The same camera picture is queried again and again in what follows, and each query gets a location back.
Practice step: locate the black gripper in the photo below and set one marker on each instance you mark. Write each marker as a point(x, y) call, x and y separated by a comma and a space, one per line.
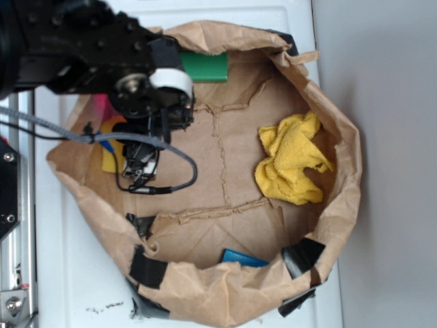
point(154, 106)

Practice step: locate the yellow sponge with green scourer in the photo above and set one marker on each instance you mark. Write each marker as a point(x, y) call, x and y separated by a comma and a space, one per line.
point(112, 153)

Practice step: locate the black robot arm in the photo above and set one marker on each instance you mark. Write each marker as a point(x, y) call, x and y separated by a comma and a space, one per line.
point(84, 47)

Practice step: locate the green rectangular block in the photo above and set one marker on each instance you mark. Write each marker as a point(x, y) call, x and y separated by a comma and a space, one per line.
point(205, 68)

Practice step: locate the yellow microfibre cloth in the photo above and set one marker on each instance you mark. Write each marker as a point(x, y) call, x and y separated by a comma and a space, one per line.
point(289, 152)

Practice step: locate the brown paper bag basket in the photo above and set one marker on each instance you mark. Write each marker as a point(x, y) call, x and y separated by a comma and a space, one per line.
point(169, 247)

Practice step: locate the blue rectangular block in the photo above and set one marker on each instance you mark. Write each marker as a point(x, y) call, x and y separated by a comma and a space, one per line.
point(243, 259)

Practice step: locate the white plastic tray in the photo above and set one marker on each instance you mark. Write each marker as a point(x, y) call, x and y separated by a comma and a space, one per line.
point(78, 284)

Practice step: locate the black metal bracket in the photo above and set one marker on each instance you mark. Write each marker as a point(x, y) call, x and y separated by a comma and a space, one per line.
point(9, 184)

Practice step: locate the aluminium frame rail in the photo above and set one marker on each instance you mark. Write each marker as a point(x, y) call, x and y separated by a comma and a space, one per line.
point(19, 297)

